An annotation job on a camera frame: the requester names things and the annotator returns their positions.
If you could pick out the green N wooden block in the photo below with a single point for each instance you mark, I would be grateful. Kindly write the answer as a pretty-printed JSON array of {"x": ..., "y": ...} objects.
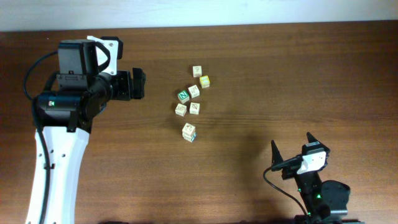
[{"x": 183, "y": 96}]

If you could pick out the wooden block lower left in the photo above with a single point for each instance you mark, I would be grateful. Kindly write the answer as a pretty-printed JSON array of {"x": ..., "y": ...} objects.
[{"x": 181, "y": 109}]

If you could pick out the plain top wooden block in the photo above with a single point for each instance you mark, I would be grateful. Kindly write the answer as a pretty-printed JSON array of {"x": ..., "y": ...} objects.
[{"x": 197, "y": 71}]

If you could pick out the wooden block with drawing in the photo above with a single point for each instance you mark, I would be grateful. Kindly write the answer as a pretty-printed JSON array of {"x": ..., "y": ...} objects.
[{"x": 194, "y": 91}]

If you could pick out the soccer ball wooden block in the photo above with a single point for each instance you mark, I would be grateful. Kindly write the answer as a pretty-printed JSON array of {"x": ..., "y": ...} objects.
[{"x": 188, "y": 129}]

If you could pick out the wooden block centre drawing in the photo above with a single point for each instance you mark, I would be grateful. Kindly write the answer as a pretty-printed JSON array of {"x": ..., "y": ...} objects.
[{"x": 194, "y": 108}]

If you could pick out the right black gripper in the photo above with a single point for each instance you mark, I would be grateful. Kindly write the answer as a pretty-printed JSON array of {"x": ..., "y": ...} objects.
[{"x": 294, "y": 168}]

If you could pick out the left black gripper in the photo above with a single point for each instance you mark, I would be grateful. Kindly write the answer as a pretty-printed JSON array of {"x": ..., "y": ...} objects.
[{"x": 123, "y": 79}]

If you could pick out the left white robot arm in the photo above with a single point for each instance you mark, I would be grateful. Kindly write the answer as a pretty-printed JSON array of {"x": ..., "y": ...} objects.
[{"x": 63, "y": 122}]

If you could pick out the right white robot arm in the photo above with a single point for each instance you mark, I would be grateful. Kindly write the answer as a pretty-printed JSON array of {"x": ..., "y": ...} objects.
[{"x": 323, "y": 201}]

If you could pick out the yellow bordered wooden block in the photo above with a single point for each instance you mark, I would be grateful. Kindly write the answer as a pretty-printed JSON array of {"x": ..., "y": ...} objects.
[{"x": 204, "y": 81}]

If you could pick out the red Y wooden block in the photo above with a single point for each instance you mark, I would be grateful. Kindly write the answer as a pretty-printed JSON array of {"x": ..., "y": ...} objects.
[{"x": 189, "y": 137}]

